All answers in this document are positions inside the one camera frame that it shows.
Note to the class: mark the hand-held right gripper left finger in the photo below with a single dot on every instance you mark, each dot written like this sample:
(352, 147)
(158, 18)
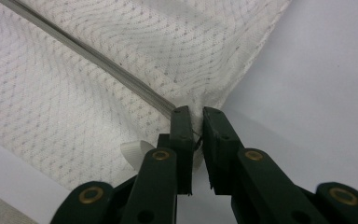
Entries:
(161, 174)

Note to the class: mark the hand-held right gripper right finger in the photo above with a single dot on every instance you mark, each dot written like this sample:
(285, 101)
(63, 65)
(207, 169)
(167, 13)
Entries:
(248, 180)

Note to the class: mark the white mesh laundry bag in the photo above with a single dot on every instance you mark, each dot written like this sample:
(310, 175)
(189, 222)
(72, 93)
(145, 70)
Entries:
(74, 109)

